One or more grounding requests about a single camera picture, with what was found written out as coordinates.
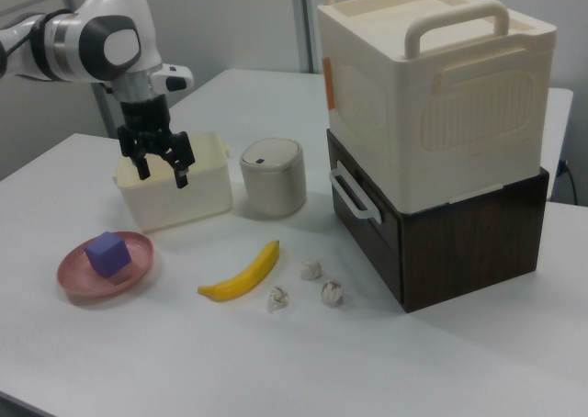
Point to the pink plate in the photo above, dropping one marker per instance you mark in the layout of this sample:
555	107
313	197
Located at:
80	279

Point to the orange tape strip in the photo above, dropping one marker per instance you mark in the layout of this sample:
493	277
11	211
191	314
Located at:
329	84

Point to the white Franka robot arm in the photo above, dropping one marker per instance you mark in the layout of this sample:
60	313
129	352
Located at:
98	40

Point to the yellow banana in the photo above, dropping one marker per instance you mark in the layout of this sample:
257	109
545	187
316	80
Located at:
248	277

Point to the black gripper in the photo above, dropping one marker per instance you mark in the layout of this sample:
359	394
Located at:
144	118

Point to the crumpled white paper ball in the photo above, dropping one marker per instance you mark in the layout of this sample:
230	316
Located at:
311	269
278	297
332	292

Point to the purple cube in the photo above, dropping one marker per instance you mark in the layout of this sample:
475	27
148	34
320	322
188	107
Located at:
107	254

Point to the dark wood drawer cabinet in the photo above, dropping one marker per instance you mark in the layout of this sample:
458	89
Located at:
459	247

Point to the small beige lidded bin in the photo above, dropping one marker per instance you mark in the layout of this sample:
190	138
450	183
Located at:
273	183

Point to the cream open plastic box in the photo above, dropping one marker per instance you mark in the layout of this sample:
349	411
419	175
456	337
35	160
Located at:
184	201

